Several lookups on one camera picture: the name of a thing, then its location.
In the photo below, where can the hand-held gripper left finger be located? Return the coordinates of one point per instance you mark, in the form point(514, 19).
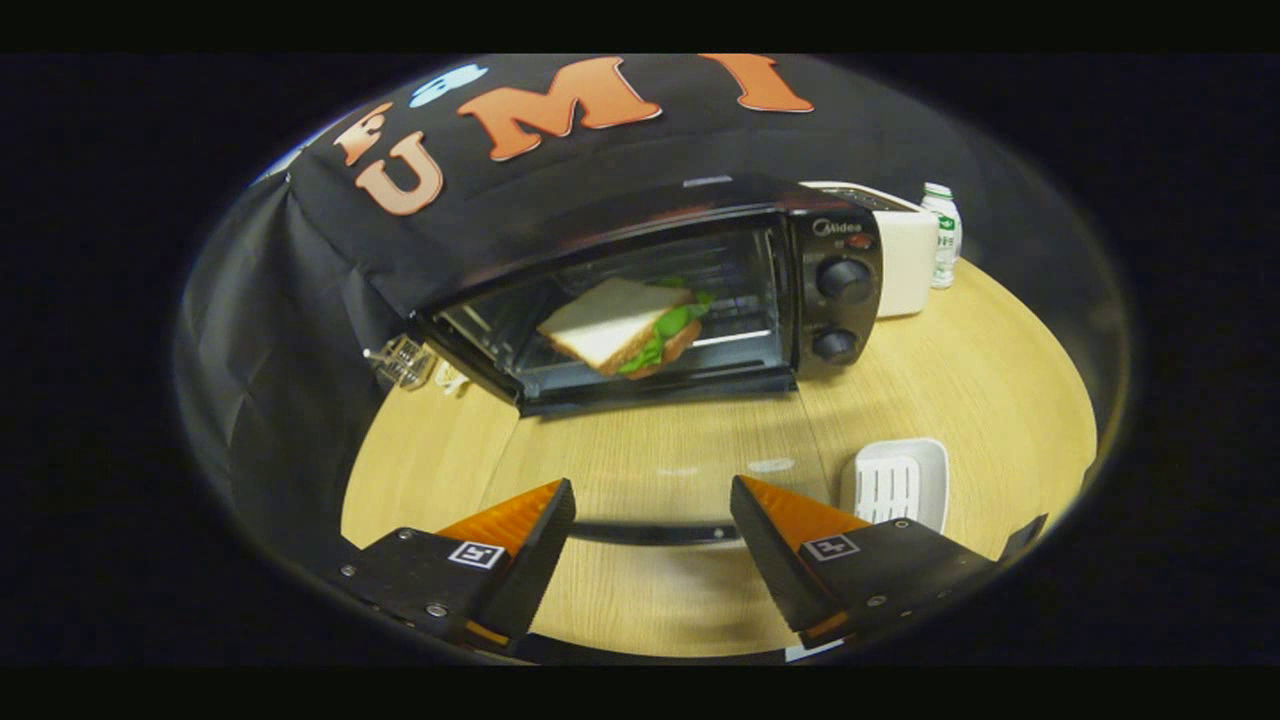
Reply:
point(530, 565)

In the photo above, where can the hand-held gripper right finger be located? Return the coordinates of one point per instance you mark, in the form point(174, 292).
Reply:
point(778, 565)

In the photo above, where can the white bread lettuce sandwich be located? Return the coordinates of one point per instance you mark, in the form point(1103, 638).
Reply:
point(600, 325)

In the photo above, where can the black toaster oven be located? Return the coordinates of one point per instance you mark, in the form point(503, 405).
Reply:
point(840, 315)

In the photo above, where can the white bread toaster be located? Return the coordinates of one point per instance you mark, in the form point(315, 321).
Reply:
point(908, 270)

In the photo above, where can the small white plastic tray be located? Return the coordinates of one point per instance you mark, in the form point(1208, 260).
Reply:
point(930, 480)

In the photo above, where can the small white object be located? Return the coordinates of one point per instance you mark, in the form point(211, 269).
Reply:
point(452, 380)

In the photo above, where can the small clear glass object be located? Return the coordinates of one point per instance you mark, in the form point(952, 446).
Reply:
point(403, 362)

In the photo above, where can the white green-label drink bottle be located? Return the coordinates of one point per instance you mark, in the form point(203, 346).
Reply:
point(945, 240)

